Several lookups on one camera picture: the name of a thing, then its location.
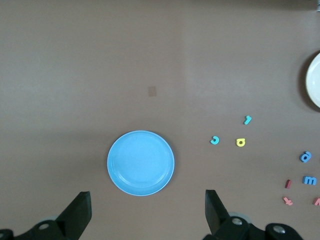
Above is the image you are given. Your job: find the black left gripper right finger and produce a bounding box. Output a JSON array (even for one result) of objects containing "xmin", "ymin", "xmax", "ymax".
[{"xmin": 203, "ymin": 189, "xmax": 305, "ymax": 240}]

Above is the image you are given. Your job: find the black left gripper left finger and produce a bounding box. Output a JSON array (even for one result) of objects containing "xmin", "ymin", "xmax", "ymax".
[{"xmin": 0, "ymin": 191, "xmax": 92, "ymax": 240}]

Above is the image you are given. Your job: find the blue plate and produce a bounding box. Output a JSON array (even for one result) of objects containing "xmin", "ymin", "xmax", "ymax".
[{"xmin": 106, "ymin": 130, "xmax": 176, "ymax": 197}]

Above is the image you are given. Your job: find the blue foam letter m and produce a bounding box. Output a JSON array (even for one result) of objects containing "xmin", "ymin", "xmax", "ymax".
[{"xmin": 302, "ymin": 175, "xmax": 318, "ymax": 186}]

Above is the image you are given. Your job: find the blue foam letter p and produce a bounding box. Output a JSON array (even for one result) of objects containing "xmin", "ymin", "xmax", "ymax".
[{"xmin": 298, "ymin": 151, "xmax": 313, "ymax": 163}]

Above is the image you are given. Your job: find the white plate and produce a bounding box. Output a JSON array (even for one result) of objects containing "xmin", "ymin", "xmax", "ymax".
[{"xmin": 305, "ymin": 51, "xmax": 320, "ymax": 109}]

